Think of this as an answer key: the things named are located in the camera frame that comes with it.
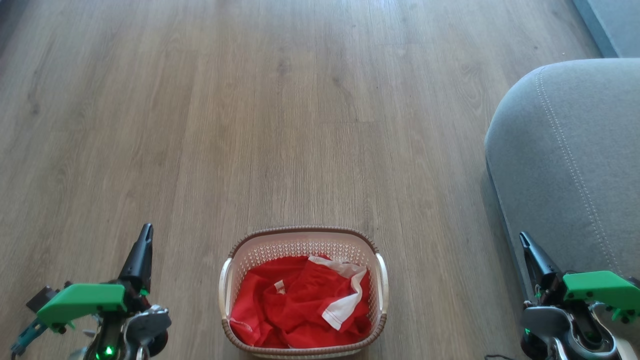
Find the grey fabric sofa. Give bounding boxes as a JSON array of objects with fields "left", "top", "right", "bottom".
[{"left": 484, "top": 58, "right": 640, "bottom": 301}]

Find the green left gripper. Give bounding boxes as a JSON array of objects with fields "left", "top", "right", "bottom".
[{"left": 36, "top": 223, "right": 154, "bottom": 332}]

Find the blue-grey sofa section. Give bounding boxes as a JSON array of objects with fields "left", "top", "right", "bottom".
[{"left": 571, "top": 0, "right": 640, "bottom": 59}]

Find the red and white garment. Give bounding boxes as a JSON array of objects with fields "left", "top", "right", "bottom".
[{"left": 229, "top": 254, "right": 374, "bottom": 350}]

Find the teal left camera connector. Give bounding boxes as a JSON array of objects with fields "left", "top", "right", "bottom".
[{"left": 10, "top": 319, "right": 48, "bottom": 357}]

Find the white brown-rimmed laundry basket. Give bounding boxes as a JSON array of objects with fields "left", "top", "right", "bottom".
[{"left": 218, "top": 226, "right": 389, "bottom": 360}]

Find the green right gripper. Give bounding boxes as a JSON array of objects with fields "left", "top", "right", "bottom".
[{"left": 518, "top": 231, "right": 640, "bottom": 322}]

